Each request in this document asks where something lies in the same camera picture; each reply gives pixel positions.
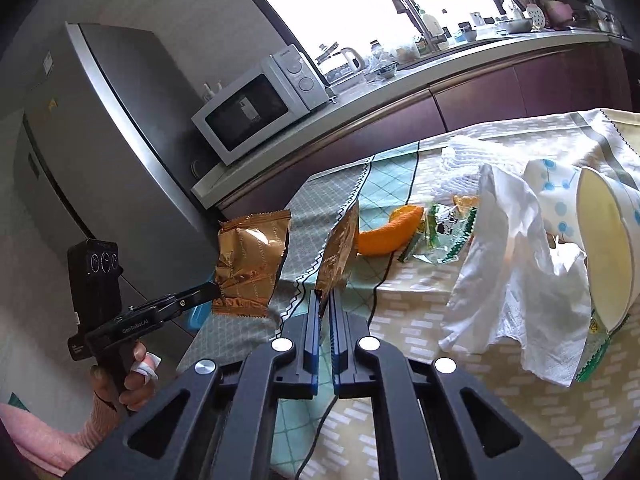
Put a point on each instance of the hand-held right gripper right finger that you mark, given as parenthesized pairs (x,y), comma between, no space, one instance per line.
(336,370)

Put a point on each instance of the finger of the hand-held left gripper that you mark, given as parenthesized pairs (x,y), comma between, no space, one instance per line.
(192,297)

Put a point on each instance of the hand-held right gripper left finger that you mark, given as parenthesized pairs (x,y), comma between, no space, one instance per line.
(313,370)

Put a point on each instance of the blue plastic bin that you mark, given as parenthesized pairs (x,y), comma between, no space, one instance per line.
(197,319)

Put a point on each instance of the golden foil wrapper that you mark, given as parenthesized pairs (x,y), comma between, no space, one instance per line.
(252,260)
(339,255)

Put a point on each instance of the white foam fruit net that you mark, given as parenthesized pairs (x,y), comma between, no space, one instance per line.
(465,165)

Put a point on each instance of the person's left forearm pink sleeve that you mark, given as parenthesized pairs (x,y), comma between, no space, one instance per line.
(45,440)

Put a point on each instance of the person's left hand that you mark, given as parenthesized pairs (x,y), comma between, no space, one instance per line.
(137,385)

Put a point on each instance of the silver refrigerator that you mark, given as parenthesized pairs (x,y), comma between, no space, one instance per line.
(125,160)

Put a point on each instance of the large orange peel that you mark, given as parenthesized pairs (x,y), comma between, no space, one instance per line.
(385,235)

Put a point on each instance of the green and white candy wrapper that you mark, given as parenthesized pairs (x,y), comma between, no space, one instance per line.
(445,240)

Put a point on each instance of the white microwave oven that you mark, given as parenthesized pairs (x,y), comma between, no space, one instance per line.
(240,112)

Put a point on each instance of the white paper tissue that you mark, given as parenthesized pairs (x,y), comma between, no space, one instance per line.
(505,270)

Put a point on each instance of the green and beige patterned tablecloth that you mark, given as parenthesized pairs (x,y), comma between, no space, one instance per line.
(525,430)

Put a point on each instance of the small white bottle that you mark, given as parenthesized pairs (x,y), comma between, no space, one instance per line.
(212,91)

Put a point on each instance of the small orange peel piece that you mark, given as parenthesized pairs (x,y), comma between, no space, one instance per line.
(465,202)

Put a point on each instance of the paper cup with blue print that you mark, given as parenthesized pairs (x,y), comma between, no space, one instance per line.
(555,195)

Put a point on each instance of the white electric kettle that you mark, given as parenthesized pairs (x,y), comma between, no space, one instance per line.
(352,62)

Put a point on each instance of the small blue and white bowl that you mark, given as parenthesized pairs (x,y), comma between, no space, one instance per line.
(387,71)

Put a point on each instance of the white kitchen counter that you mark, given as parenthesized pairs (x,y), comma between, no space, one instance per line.
(415,77)

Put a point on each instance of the dark purple kitchen cabinet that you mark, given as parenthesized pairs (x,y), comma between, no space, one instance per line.
(480,100)

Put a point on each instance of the metal kitchen faucet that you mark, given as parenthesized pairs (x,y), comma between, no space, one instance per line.
(417,15)

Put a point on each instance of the white slotted round utensil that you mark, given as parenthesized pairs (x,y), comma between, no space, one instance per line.
(536,16)

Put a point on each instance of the pink cup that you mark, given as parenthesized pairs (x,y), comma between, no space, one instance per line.
(559,12)

